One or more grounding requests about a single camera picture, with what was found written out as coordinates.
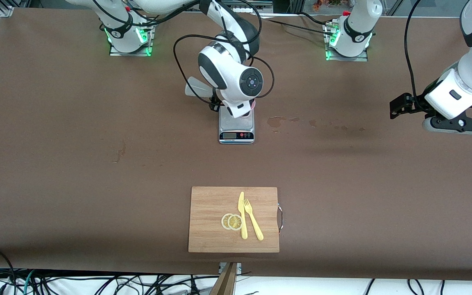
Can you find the silver kitchen scale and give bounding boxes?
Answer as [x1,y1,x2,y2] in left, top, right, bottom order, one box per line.
[218,107,255,145]

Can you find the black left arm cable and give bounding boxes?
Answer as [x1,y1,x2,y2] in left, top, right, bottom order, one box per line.
[404,0,423,99]

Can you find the wooden cutting board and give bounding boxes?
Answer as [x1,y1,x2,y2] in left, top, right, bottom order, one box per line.
[188,186,280,253]

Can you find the wooden post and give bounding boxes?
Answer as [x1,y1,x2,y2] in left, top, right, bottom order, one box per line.
[209,262,238,295]

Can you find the sauce bottle with orange cap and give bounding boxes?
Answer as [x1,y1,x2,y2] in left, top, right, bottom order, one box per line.
[185,77,216,99]

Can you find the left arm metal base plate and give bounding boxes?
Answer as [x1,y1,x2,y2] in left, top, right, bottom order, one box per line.
[324,20,369,62]

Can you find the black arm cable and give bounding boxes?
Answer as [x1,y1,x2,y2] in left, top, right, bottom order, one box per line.
[173,0,275,105]
[404,0,423,99]

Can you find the yellow plastic knife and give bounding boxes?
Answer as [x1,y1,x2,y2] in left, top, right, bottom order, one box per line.
[238,191,248,240]

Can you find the pink plastic cup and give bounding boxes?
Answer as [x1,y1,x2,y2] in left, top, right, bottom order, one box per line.
[239,100,256,120]

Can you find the teal floor cable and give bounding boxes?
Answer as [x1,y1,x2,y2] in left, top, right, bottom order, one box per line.
[22,270,36,295]

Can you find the black cable on table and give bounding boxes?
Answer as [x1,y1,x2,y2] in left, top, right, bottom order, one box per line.
[261,11,339,37]

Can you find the yellow plastic fork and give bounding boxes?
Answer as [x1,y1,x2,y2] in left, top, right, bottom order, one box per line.
[244,198,264,241]

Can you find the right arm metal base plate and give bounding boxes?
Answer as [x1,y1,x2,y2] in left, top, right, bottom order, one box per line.
[109,16,155,57]

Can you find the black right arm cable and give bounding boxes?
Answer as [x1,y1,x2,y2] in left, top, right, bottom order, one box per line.
[173,0,275,105]

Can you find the grey power strip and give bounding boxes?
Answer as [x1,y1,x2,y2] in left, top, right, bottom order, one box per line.
[236,0,274,14]

